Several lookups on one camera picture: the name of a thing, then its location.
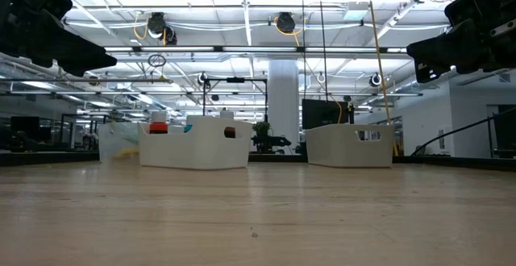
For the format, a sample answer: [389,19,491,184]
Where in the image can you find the black aluminium table frame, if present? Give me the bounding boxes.
[0,149,516,173]

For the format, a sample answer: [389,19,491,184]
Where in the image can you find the yellow hanging cable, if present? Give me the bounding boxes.
[364,0,400,157]

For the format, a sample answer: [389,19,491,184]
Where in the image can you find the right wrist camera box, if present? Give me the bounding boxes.
[444,0,491,28]

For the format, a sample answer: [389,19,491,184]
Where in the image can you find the large black screen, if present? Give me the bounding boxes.
[493,104,516,159]

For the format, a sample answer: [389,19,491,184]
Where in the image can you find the black desk monitor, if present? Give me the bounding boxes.
[10,115,41,142]

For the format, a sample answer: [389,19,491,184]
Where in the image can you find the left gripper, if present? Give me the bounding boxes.
[0,0,119,78]

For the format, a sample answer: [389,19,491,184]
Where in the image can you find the black hanging ring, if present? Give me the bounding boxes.
[147,52,168,68]

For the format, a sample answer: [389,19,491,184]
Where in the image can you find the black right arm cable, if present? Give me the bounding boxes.
[410,106,516,157]

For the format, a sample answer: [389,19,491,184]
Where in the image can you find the white building pillar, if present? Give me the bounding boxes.
[267,58,301,148]

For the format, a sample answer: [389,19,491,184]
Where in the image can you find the black background rig frame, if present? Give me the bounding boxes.
[202,76,270,123]

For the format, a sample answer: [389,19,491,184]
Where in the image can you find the black background monitor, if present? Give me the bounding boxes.
[301,98,351,131]

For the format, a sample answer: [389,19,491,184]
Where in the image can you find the yellow-handled scissors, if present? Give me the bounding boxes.
[114,148,140,159]

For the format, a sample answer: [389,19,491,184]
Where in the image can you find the thin black hanging cable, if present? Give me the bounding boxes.
[317,0,330,102]
[301,0,307,100]

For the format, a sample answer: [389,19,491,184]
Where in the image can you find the black ceiling cable reel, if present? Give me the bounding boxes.
[275,10,298,35]
[146,10,179,46]

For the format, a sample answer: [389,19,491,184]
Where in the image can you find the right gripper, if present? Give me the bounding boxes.
[406,0,516,85]

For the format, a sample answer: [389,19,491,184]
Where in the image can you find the long ceiling light bar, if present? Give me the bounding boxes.
[102,44,408,54]

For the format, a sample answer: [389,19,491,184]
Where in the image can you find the white plastic bin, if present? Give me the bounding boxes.
[137,114,255,171]

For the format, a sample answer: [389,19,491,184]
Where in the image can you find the grey plastic bin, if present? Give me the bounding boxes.
[304,123,397,168]

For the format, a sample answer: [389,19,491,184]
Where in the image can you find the red paint bottle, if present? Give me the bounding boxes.
[148,110,169,135]

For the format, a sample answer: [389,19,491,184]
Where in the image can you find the background green plant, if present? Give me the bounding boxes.
[251,119,273,138]

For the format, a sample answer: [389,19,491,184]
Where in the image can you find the clear plastic bin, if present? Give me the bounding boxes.
[97,120,141,164]

